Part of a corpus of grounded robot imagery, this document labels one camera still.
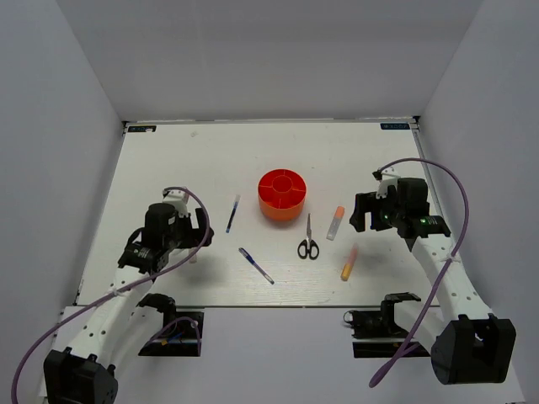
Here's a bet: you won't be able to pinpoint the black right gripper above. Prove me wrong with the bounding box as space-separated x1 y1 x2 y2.
350 187 405 232

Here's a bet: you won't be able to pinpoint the orange capped white highlighter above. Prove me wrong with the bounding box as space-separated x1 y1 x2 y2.
326 206 345 241

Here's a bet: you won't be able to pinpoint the pink yellow highlighter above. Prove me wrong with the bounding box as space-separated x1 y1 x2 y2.
340 243 359 281

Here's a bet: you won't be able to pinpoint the blue ballpoint pen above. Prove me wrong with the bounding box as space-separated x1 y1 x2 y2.
237 247 275 285

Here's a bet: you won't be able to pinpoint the blue capped pen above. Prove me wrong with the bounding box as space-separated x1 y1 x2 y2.
226 194 241 234

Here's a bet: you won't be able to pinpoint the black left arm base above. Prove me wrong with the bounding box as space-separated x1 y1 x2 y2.
138 294 205 357

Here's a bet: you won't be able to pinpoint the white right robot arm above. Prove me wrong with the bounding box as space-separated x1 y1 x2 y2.
347 172 516 385

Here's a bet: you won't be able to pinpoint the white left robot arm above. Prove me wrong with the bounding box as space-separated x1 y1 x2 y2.
44 201 213 403

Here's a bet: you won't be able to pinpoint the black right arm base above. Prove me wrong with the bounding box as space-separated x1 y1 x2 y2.
343 292 421 359

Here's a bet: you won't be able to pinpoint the right blue corner label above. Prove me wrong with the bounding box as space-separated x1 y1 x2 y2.
380 122 410 130

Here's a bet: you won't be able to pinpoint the blue corner label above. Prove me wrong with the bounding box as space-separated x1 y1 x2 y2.
127 125 157 133
380 122 410 130

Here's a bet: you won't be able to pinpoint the orange round compartment container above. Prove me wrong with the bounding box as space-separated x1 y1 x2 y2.
257 168 307 224

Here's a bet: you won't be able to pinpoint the left blue corner label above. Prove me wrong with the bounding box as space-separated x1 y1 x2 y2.
127 125 157 133

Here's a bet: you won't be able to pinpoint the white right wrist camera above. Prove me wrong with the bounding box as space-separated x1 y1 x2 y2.
372 166 401 199

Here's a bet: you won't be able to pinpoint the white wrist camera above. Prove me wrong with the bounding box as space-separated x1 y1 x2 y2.
163 189 189 217
372 166 401 199

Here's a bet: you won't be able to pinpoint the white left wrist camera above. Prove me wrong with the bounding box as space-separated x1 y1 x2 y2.
163 189 189 217

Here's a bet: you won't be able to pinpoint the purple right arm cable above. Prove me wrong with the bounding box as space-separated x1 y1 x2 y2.
368 157 470 389

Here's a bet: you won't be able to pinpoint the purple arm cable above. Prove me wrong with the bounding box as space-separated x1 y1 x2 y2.
368 157 470 389
11 186 211 404

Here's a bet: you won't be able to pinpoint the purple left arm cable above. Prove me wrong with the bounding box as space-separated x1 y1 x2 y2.
11 186 211 404

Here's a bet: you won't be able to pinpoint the black handled scissors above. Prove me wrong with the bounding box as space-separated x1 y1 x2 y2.
297 214 319 260

